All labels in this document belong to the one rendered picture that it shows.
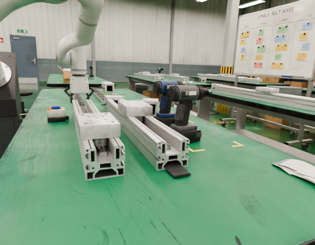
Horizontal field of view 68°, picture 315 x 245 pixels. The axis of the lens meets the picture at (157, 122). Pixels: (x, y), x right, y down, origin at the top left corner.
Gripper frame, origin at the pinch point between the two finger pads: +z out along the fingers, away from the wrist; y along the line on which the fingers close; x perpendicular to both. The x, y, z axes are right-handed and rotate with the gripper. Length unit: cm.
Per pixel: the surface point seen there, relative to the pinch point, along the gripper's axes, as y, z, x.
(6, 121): 36.5, 8.8, 4.0
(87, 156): 4, 1, 83
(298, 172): -50, 5, 100
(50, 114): 15.0, 2.3, 20.6
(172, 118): -38, 2, 44
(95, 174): 2, 6, 83
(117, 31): -265, -178, -1092
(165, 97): -35, -8, 43
